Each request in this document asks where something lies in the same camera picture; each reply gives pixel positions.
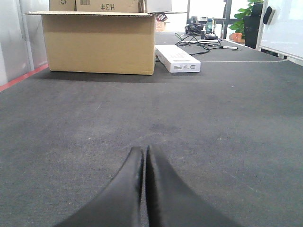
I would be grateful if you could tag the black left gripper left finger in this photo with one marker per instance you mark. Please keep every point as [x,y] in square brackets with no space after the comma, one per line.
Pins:
[118,204]

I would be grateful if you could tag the green potted plant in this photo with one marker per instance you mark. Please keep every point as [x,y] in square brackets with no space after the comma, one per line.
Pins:
[248,20]

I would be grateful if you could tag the large open cardboard box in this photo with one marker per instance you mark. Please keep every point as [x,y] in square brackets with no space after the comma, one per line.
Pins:
[99,42]

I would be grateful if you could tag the white whiteboard panel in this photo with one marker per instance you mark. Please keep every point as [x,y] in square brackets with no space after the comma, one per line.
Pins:
[284,35]

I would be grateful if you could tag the cardboard box marked H3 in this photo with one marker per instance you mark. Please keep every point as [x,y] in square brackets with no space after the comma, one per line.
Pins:
[129,6]

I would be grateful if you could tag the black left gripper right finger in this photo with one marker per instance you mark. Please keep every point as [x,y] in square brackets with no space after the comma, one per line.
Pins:
[171,202]

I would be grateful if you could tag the small cardboard box top left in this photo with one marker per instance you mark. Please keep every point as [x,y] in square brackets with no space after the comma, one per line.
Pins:
[62,5]

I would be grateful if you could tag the black whiteboard eraser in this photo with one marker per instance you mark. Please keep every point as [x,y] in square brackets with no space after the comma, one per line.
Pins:
[268,16]

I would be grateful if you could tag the long white product box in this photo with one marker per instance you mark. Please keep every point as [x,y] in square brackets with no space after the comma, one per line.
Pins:
[176,60]

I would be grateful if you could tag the white box on stack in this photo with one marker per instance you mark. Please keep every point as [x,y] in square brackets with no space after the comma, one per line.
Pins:
[157,6]

